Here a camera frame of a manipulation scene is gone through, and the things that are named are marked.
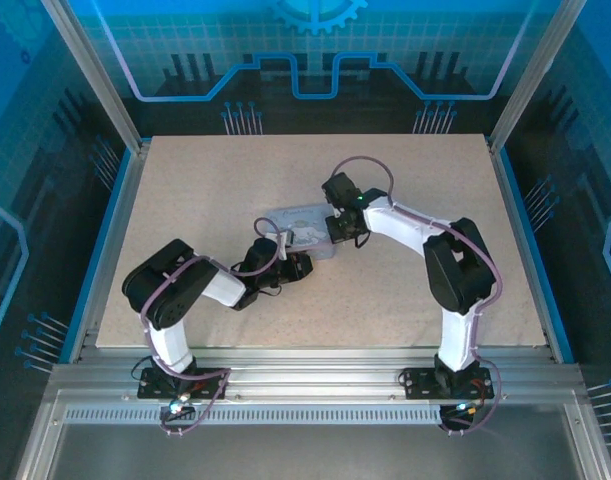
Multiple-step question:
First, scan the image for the aluminium front tray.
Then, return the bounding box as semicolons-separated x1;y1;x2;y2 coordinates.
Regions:
14;389;611;480

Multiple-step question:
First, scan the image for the aluminium front rail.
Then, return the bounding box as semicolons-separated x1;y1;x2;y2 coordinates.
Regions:
49;347;586;404

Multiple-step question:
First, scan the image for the slotted aluminium cable duct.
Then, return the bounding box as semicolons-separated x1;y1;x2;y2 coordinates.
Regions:
64;407;446;426

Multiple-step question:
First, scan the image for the aluminium side rail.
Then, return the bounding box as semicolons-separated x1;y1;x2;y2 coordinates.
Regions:
486;137;561;364
69;142;149;364

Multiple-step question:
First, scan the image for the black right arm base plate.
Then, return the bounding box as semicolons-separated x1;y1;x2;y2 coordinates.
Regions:
402;367;501;401

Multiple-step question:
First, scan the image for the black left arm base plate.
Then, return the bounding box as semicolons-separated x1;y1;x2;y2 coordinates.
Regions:
137;367;229;401

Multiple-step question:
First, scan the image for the aluminium frame post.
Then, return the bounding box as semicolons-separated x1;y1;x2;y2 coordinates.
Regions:
488;0;589;151
39;0;151;154

